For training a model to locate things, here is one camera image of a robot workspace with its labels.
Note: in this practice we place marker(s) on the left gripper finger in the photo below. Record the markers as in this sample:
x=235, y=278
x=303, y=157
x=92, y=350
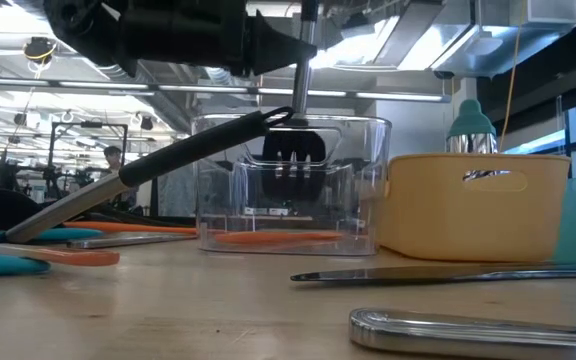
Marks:
x=273, y=47

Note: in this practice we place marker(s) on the steel-shafted black slotted turner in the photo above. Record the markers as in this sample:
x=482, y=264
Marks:
x=293, y=165

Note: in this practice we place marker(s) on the long linear light fixture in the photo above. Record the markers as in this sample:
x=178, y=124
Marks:
x=93, y=85

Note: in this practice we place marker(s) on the steel-shafted black solid spatula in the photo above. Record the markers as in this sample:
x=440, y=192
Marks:
x=193, y=150

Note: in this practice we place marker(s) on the person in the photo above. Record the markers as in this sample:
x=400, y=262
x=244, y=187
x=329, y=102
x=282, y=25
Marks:
x=113, y=156

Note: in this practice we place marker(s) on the clear plastic container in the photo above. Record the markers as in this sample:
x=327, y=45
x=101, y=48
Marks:
x=368, y=200

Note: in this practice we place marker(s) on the teal-capped steel bottle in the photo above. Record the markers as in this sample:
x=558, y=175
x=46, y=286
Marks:
x=470, y=125

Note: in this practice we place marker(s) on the metal fork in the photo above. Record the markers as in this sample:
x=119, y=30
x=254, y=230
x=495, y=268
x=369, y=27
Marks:
x=118, y=241

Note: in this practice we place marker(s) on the blue silicone spatula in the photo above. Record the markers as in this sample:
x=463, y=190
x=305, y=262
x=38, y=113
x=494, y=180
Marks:
x=68, y=234
x=3, y=265

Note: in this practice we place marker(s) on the yellow plastic bin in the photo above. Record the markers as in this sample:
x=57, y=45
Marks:
x=433, y=215

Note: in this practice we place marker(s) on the dark flat steel utensil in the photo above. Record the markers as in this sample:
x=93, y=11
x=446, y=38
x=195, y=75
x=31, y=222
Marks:
x=418, y=274

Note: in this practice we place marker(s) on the silver spiral ventilation duct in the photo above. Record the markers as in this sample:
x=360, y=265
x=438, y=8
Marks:
x=160, y=107

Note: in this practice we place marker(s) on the black metal rack frame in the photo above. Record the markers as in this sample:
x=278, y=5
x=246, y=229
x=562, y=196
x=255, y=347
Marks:
x=88, y=124

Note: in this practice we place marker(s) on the silver rectangular ventilation duct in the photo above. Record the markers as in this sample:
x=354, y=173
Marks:
x=493, y=45

